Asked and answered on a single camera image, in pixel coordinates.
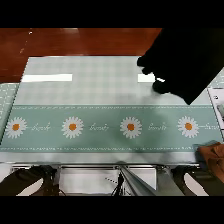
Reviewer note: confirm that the black garment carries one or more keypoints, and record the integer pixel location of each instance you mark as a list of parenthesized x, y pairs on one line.
[(190, 60)]

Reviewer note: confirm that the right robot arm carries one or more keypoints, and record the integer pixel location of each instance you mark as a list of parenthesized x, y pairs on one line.
[(195, 181)]

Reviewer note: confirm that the silver frame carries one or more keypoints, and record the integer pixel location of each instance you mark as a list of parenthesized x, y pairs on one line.
[(140, 183)]

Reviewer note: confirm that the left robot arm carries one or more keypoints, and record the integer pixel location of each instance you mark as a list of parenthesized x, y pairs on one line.
[(20, 180)]

